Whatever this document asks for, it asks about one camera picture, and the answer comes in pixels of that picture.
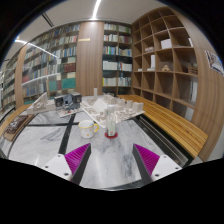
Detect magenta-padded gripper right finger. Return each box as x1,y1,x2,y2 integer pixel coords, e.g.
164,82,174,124
131,143,183,186

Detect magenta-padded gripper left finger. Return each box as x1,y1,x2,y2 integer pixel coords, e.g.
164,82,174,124
41,142,93,186

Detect wooden slatted bench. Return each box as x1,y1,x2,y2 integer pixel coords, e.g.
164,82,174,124
116,93,210,160

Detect white sloped building model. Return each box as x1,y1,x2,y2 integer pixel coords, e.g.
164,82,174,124
19,91,58,116

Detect dark grey building model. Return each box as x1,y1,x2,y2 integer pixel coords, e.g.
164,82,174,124
53,92,85,118

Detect white block city model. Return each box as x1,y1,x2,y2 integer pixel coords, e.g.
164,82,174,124
79,87,146,130

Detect wooden book shelf unit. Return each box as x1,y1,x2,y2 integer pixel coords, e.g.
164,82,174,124
101,21,134,97
0,23,82,109

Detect wooden cubby shelf unit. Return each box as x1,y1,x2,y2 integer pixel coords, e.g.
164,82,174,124
130,5,210,122

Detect linear ceiling light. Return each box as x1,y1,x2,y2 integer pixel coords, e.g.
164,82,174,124
91,0,103,21

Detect wall poster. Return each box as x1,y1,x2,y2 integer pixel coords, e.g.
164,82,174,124
204,49,224,77

